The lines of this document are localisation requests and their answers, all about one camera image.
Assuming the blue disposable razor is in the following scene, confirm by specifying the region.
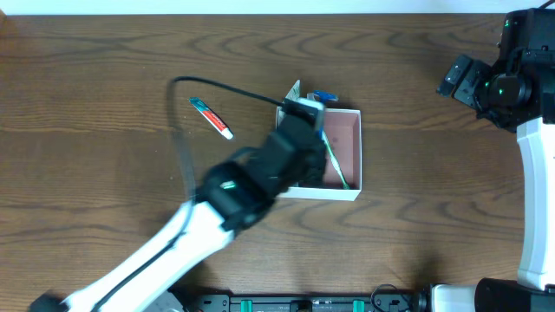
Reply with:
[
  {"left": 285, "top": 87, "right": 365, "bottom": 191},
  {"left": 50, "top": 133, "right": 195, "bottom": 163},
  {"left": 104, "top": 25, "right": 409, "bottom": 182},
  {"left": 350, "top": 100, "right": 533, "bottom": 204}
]
[{"left": 307, "top": 90, "right": 339, "bottom": 103}]

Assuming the white box pink interior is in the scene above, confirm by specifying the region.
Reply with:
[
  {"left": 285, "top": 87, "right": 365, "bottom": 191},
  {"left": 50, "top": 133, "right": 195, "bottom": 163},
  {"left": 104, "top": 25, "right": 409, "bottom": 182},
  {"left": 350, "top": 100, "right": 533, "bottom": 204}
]
[{"left": 280, "top": 108, "right": 362, "bottom": 201}]

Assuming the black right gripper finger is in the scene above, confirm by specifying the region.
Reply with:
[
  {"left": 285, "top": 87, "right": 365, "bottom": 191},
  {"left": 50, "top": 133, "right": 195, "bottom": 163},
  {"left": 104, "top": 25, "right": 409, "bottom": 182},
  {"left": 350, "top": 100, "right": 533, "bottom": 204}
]
[
  {"left": 453, "top": 59, "right": 490, "bottom": 108},
  {"left": 436, "top": 55, "right": 473, "bottom": 97}
]

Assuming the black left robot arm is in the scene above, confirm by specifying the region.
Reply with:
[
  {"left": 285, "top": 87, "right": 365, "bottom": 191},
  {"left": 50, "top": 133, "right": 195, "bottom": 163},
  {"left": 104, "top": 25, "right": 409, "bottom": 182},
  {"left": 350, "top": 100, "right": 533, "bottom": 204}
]
[{"left": 29, "top": 130, "right": 327, "bottom": 311}]

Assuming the white bamboo-print cream tube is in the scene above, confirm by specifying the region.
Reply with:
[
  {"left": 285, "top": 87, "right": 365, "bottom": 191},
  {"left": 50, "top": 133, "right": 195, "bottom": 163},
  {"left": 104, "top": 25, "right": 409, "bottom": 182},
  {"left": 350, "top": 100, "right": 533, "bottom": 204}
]
[{"left": 276, "top": 80, "right": 301, "bottom": 126}]

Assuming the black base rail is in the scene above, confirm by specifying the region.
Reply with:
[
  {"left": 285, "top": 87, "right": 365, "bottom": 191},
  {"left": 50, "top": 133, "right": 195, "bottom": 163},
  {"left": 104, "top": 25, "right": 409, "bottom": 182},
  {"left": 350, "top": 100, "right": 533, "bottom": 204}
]
[{"left": 184, "top": 293, "right": 413, "bottom": 312}]

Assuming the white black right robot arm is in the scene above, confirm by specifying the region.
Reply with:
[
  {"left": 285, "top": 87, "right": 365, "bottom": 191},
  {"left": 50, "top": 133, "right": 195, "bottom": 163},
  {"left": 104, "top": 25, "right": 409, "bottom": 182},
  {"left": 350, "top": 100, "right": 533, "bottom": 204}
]
[{"left": 415, "top": 47, "right": 554, "bottom": 311}]

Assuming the red green toothpaste tube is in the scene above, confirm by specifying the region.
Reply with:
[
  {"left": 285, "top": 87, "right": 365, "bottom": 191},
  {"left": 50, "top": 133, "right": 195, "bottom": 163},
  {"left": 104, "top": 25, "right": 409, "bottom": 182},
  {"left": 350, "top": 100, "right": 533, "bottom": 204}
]
[{"left": 189, "top": 97, "right": 234, "bottom": 140}]

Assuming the green white toothbrush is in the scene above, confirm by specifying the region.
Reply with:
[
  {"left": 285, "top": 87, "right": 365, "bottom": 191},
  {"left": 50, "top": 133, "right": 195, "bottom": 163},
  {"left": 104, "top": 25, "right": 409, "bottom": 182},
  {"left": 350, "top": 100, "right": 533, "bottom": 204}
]
[{"left": 321, "top": 130, "right": 350, "bottom": 190}]

